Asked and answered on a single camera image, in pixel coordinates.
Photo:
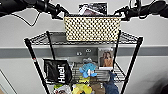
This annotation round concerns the white box with pink picture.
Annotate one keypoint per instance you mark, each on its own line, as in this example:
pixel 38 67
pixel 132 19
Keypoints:
pixel 88 12

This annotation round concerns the pale basket with dark spots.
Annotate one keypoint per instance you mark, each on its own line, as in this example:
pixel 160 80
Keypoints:
pixel 91 28

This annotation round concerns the white box with portrait photo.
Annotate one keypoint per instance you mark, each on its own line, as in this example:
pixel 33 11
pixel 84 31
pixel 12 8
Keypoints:
pixel 106 59

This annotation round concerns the black bag with white print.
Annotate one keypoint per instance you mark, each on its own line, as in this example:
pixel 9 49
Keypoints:
pixel 57 71

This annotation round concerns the small light blue plush toy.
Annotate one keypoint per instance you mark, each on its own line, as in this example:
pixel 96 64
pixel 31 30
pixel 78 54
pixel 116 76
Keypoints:
pixel 88 69

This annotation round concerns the blue shark plush toy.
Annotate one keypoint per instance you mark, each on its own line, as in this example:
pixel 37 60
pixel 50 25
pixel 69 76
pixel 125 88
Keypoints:
pixel 111 85

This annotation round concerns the yellow plush toy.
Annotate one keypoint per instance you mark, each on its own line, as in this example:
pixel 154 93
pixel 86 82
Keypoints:
pixel 81 89

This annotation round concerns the long grey wall band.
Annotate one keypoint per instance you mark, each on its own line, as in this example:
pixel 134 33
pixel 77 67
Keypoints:
pixel 16 52

